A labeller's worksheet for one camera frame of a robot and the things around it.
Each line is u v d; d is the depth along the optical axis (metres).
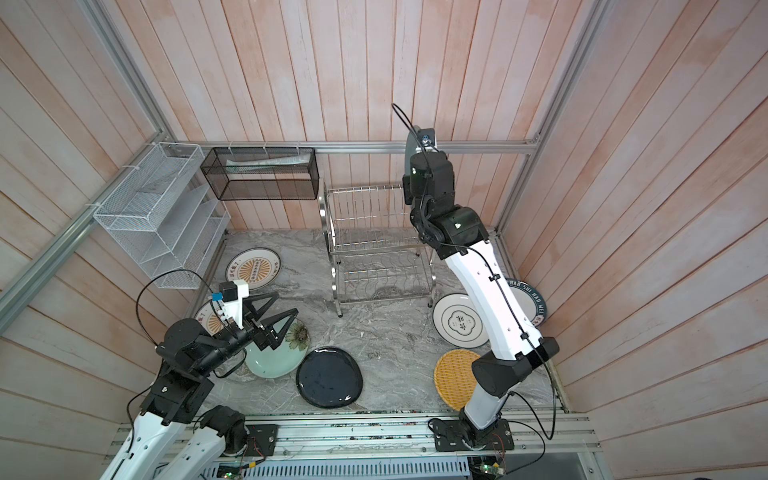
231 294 0.54
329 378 0.82
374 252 1.07
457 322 0.95
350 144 0.98
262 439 0.73
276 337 0.57
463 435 0.66
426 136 0.50
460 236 0.44
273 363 0.84
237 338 0.55
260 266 1.08
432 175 0.43
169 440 0.47
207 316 0.95
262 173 1.04
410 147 0.76
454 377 0.84
